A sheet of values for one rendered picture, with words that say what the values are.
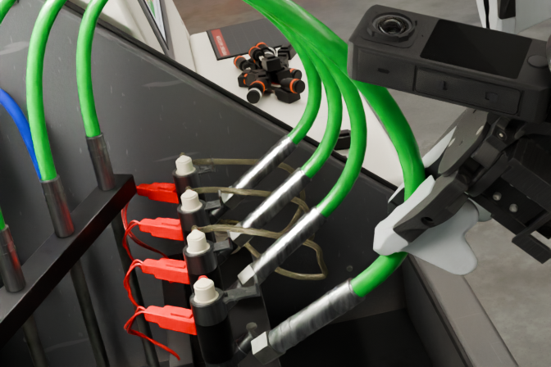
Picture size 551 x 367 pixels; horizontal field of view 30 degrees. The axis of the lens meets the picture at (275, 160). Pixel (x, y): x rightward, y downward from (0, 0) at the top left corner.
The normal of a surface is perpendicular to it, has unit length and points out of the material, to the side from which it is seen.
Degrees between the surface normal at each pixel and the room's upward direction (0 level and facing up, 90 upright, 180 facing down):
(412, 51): 18
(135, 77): 90
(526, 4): 93
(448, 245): 101
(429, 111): 0
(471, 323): 0
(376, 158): 0
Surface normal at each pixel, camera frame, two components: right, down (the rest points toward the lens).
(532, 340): -0.15, -0.89
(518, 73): 0.00, -0.75
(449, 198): -0.24, 0.46
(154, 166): 0.15, 0.41
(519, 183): -0.39, 0.64
